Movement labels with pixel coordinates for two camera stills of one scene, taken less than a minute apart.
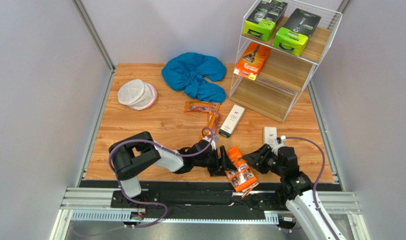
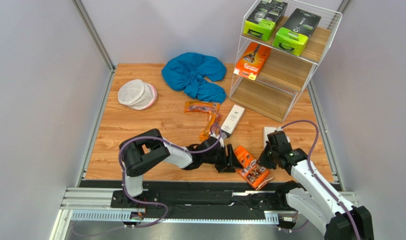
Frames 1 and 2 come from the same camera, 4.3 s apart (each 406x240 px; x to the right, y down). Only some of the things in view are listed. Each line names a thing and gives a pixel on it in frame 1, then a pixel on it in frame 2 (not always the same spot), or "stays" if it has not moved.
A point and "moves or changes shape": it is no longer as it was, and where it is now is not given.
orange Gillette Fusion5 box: (252, 61) stays
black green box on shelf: (260, 23) stays
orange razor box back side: (243, 177) moves or changes shape
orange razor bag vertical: (214, 119) stays
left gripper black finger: (227, 164) → (232, 159)
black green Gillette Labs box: (293, 36) stays
